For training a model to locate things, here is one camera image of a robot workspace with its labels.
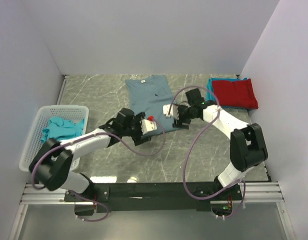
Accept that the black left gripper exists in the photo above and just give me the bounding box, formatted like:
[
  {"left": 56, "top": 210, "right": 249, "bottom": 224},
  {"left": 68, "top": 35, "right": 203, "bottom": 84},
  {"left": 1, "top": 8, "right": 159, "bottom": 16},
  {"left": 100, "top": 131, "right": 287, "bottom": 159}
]
[{"left": 122, "top": 112, "right": 151, "bottom": 145}]

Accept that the grey blue t shirt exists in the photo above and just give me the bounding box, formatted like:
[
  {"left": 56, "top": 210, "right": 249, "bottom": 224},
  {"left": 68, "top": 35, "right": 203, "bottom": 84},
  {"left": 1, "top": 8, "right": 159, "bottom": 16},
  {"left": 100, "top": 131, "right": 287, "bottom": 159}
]
[{"left": 125, "top": 75, "right": 176, "bottom": 133}]

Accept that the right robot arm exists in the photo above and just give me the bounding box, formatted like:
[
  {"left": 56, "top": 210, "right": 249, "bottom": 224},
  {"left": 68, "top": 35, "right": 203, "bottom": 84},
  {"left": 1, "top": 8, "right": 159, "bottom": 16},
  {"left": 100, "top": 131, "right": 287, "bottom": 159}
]
[{"left": 163, "top": 85, "right": 268, "bottom": 200}]

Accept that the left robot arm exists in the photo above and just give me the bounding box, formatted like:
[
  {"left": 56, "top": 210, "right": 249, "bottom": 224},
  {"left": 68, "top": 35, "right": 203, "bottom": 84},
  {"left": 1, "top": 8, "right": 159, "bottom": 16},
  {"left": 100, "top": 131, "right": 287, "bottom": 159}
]
[{"left": 28, "top": 108, "right": 157, "bottom": 201}]

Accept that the folded turquoise t shirt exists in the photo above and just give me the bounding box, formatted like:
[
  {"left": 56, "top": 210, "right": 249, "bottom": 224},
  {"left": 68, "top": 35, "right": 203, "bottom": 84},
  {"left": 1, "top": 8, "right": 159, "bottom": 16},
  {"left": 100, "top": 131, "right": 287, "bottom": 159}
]
[{"left": 206, "top": 77, "right": 241, "bottom": 101}]

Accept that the folded red t shirt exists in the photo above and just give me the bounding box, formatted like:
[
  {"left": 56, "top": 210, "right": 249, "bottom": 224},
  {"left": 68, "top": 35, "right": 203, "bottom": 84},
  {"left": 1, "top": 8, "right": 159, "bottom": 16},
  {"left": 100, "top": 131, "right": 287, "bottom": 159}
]
[{"left": 212, "top": 78, "right": 259, "bottom": 110}]

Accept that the white plastic mesh basket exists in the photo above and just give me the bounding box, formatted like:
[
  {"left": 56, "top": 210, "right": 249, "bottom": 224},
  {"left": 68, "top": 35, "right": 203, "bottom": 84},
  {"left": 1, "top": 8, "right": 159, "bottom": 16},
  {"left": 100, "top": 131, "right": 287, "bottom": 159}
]
[{"left": 19, "top": 105, "right": 89, "bottom": 172}]

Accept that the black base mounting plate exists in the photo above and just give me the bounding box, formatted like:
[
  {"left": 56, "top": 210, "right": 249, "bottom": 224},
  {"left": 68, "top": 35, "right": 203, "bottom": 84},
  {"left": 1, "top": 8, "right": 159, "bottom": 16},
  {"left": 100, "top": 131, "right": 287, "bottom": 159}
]
[{"left": 64, "top": 182, "right": 244, "bottom": 216}]

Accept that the crumpled turquoise t shirt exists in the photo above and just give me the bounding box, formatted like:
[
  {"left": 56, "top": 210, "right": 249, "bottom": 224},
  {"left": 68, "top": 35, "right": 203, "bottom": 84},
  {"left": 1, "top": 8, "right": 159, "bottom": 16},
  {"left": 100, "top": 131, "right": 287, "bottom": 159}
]
[{"left": 40, "top": 116, "right": 85, "bottom": 143}]

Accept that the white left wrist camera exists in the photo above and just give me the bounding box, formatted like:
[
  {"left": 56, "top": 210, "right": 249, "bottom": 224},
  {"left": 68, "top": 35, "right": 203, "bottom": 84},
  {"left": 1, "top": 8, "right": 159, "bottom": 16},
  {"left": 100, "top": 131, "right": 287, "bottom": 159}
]
[{"left": 140, "top": 115, "right": 158, "bottom": 135}]

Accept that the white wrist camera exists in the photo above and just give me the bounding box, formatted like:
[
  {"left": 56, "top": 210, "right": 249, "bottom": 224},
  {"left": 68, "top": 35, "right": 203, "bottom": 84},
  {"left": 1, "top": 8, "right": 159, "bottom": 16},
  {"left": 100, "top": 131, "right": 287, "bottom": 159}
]
[
  {"left": 140, "top": 115, "right": 158, "bottom": 135},
  {"left": 162, "top": 104, "right": 179, "bottom": 120}
]

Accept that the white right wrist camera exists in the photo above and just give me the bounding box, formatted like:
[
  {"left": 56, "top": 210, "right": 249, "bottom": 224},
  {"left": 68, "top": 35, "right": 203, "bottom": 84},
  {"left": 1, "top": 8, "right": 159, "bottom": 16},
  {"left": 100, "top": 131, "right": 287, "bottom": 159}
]
[{"left": 162, "top": 104, "right": 179, "bottom": 120}]

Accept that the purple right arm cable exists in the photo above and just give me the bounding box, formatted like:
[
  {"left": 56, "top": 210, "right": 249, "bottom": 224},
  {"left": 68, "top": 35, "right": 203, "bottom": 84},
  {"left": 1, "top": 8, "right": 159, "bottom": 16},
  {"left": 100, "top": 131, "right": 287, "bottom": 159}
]
[{"left": 169, "top": 85, "right": 246, "bottom": 220}]

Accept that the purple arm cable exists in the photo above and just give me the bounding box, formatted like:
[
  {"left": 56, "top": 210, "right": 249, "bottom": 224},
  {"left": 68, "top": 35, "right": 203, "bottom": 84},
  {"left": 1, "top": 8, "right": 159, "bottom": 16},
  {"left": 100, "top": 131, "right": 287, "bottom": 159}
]
[
  {"left": 30, "top": 118, "right": 167, "bottom": 223},
  {"left": 169, "top": 85, "right": 246, "bottom": 220}
]

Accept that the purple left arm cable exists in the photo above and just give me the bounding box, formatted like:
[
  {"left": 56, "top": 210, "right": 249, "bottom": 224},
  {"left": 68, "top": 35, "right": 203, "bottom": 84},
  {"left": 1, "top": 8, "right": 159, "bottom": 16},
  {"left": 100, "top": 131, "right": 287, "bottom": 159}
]
[{"left": 30, "top": 118, "right": 167, "bottom": 223}]

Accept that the aluminium rail frame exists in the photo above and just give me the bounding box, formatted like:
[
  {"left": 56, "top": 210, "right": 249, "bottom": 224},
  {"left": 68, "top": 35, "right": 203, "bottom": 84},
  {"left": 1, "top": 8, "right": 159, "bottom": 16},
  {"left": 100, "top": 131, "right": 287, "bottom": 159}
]
[{"left": 8, "top": 74, "right": 296, "bottom": 240}]

